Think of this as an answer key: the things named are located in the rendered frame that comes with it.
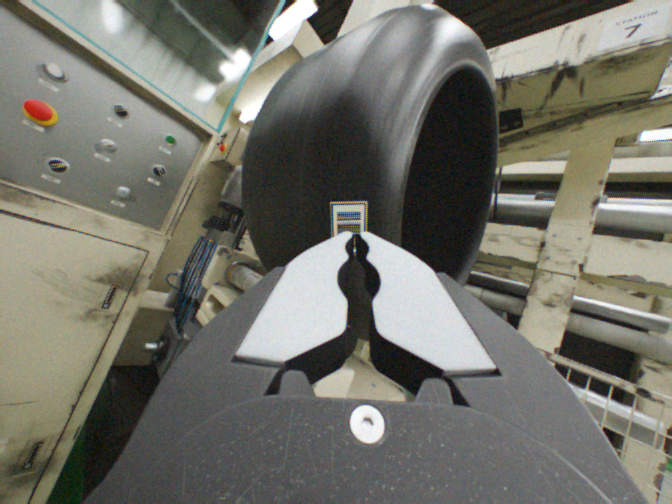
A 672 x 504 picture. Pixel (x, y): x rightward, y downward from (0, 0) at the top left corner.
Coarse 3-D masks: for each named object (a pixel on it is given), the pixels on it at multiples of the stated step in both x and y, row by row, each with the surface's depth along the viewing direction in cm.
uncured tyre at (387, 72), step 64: (320, 64) 29; (384, 64) 25; (448, 64) 29; (256, 128) 36; (320, 128) 25; (384, 128) 24; (448, 128) 60; (256, 192) 35; (320, 192) 26; (384, 192) 26; (448, 192) 68; (448, 256) 66
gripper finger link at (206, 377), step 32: (256, 288) 8; (224, 320) 7; (192, 352) 6; (224, 352) 6; (160, 384) 5; (192, 384) 5; (224, 384) 5; (256, 384) 5; (160, 416) 5; (192, 416) 5; (128, 448) 4; (160, 448) 4; (128, 480) 4
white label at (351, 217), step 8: (336, 208) 25; (344, 208) 25; (352, 208) 25; (360, 208) 25; (336, 216) 25; (344, 216) 25; (352, 216) 25; (360, 216) 25; (336, 224) 26; (344, 224) 26; (352, 224) 26; (360, 224) 26; (336, 232) 26; (352, 232) 26; (360, 232) 26
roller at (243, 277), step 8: (232, 272) 52; (240, 272) 50; (248, 272) 49; (232, 280) 51; (240, 280) 48; (248, 280) 47; (256, 280) 46; (240, 288) 49; (248, 288) 46; (352, 328) 31; (352, 336) 31; (352, 344) 31; (352, 352) 32
